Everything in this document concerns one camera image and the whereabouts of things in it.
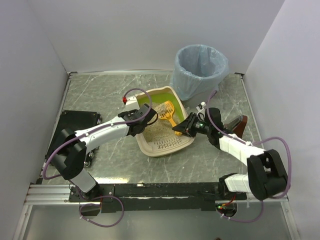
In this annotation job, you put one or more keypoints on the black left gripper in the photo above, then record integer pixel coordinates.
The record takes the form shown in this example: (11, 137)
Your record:
(146, 113)

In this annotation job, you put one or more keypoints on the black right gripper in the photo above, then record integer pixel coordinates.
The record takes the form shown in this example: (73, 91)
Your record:
(191, 124)

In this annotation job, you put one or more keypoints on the orange plastic litter scoop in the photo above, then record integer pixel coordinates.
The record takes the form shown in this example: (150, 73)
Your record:
(166, 112)

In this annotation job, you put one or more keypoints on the beige green litter box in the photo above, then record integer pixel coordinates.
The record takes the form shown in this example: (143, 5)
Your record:
(173, 144)

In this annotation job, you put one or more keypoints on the brown wooden metronome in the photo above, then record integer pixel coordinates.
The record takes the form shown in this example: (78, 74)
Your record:
(237, 125)

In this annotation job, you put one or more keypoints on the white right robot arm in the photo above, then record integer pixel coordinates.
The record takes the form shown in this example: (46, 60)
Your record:
(266, 175)

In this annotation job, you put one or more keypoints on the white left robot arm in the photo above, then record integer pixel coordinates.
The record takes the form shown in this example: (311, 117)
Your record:
(72, 147)

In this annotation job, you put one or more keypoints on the beige cat litter pellets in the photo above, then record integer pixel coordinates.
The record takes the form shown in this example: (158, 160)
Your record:
(161, 129)

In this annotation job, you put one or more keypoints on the grey bin with blue bag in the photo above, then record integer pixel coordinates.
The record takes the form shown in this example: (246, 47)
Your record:
(198, 70)

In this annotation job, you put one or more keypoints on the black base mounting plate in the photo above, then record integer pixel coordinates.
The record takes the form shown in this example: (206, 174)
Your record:
(115, 197)

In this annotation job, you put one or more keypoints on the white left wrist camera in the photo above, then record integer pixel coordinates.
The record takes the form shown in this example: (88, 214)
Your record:
(130, 103)

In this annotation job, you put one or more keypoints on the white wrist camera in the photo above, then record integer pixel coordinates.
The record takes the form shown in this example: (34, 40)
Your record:
(130, 103)
(201, 108)

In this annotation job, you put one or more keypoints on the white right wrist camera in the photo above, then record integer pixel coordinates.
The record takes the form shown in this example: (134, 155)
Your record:
(201, 108)

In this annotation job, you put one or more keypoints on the aluminium frame rail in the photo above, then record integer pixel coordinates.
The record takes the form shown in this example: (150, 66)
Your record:
(48, 195)

